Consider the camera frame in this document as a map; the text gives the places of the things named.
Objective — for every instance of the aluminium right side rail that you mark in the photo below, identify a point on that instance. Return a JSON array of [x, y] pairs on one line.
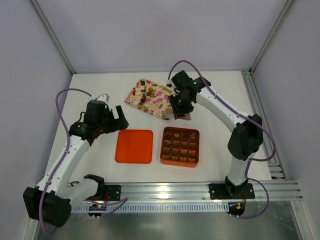
[[274, 164]]

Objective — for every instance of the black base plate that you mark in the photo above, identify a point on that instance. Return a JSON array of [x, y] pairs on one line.
[[223, 191], [112, 192]]

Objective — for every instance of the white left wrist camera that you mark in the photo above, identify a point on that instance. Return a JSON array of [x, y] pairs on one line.
[[103, 97]]

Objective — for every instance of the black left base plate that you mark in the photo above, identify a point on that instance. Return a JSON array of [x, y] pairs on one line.
[[112, 192]]

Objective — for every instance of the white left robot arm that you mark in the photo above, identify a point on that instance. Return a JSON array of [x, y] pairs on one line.
[[51, 201]]

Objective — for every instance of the slotted cable duct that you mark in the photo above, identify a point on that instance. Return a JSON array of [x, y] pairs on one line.
[[152, 207]]

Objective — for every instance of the floral tray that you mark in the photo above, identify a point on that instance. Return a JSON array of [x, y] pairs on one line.
[[151, 98]]

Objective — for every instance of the orange chocolate box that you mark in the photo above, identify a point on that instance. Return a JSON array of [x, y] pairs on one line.
[[183, 151]]

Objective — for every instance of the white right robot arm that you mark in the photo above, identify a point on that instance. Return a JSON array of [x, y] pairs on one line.
[[246, 135]]

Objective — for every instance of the metal tongs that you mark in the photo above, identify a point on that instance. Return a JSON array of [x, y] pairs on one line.
[[186, 117]]

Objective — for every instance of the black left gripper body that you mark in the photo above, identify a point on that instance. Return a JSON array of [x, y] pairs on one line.
[[113, 122]]

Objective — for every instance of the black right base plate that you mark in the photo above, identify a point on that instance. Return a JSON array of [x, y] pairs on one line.
[[223, 191]]

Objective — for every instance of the orange box lid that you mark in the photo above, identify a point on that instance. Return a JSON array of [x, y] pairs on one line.
[[134, 146]]

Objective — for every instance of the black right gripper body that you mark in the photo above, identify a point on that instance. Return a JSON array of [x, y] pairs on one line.
[[180, 110]]

